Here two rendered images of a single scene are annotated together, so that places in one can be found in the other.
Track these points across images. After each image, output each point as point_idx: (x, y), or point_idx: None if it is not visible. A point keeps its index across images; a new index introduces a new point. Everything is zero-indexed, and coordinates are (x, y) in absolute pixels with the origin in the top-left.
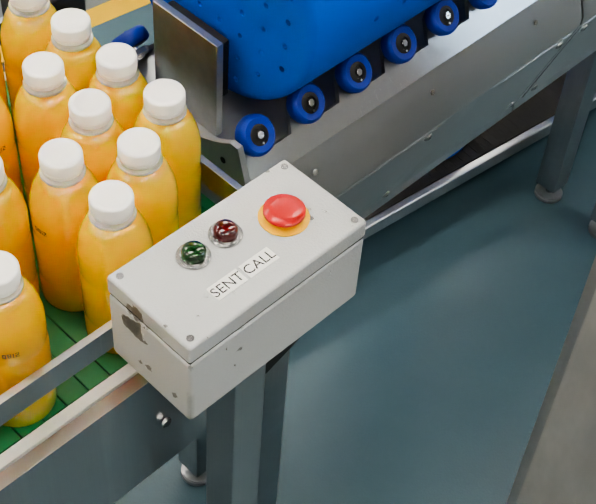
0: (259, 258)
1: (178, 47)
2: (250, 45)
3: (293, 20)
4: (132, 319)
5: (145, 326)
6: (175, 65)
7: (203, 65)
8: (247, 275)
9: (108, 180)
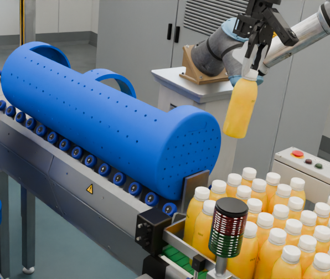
0: (314, 159)
1: (195, 186)
2: (201, 168)
3: (217, 144)
4: None
5: None
6: (192, 195)
7: (204, 182)
8: (320, 161)
9: (292, 180)
